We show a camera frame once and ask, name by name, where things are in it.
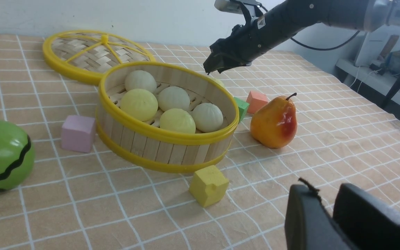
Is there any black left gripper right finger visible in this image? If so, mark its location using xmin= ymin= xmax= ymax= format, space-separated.
xmin=332 ymin=183 xmax=400 ymax=250

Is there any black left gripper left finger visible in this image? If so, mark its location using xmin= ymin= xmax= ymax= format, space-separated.
xmin=284 ymin=177 xmax=359 ymax=250

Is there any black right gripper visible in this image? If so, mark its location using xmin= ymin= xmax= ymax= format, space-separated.
xmin=203 ymin=7 xmax=301 ymax=74

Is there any yellow bun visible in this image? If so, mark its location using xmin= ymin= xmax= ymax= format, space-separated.
xmin=160 ymin=109 xmax=196 ymax=134
xmin=120 ymin=89 xmax=159 ymax=122
xmin=213 ymin=78 xmax=225 ymax=88

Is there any white bun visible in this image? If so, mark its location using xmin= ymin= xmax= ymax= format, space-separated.
xmin=157 ymin=86 xmax=190 ymax=112
xmin=124 ymin=70 xmax=157 ymax=93
xmin=191 ymin=103 xmax=224 ymax=133

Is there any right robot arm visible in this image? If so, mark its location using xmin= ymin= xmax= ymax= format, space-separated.
xmin=203 ymin=0 xmax=400 ymax=73

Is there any bamboo steamer tray yellow rim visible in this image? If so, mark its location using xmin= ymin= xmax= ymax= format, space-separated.
xmin=95 ymin=61 xmax=239 ymax=173

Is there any bamboo steamer lid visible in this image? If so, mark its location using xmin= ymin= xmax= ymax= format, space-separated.
xmin=42 ymin=30 xmax=155 ymax=86

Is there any green foam cube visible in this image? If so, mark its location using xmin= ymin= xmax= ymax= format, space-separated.
xmin=234 ymin=97 xmax=249 ymax=122

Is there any orange foam cube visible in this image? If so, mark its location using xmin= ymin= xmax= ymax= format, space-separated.
xmin=246 ymin=91 xmax=269 ymax=114

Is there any orange toy pear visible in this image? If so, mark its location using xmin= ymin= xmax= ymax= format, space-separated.
xmin=250 ymin=92 xmax=298 ymax=149

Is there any yellow foam cube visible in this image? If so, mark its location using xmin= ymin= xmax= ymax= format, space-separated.
xmin=189 ymin=165 xmax=229 ymax=208

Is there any white background shelf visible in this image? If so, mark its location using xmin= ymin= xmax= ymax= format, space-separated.
xmin=335 ymin=59 xmax=400 ymax=106

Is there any pink foam cube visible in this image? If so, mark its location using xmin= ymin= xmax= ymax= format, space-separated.
xmin=61 ymin=115 xmax=96 ymax=153

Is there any green toy watermelon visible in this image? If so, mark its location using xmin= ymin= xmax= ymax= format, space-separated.
xmin=0 ymin=120 xmax=35 ymax=194

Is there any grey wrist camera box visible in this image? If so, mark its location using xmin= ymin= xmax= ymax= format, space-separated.
xmin=214 ymin=0 xmax=262 ymax=16

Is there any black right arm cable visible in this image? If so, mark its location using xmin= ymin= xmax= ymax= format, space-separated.
xmin=259 ymin=3 xmax=360 ymax=51

